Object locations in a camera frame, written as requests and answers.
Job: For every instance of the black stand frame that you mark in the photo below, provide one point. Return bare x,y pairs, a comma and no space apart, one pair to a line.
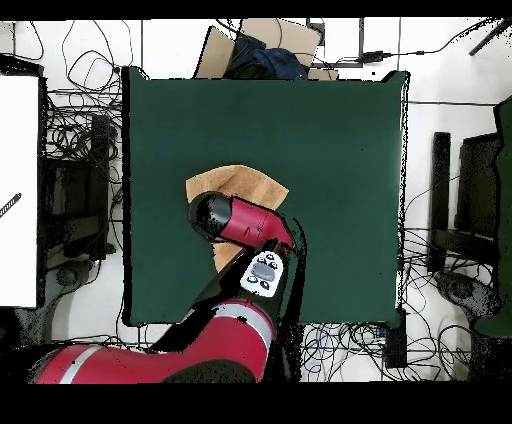
100,160
440,180

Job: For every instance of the black power adapter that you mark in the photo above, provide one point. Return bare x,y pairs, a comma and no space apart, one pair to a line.
372,56

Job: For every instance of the dark green table cloth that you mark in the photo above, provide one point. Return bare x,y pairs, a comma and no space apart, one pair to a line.
340,160

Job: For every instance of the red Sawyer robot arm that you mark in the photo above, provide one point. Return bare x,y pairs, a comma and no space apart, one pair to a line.
220,348

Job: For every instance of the black rectangular box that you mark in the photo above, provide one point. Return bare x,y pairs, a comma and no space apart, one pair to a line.
396,344

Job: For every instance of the brown cardboard box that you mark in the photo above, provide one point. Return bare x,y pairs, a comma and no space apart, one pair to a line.
296,40

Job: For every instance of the green covered side table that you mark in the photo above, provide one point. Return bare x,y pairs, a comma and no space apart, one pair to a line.
504,200

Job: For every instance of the dark blue garment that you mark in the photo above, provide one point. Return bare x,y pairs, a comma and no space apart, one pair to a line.
276,62

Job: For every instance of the white flat panel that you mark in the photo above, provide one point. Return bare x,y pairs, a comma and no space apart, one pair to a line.
18,160

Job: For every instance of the tan terry towel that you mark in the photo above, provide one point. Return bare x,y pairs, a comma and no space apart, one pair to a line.
248,182

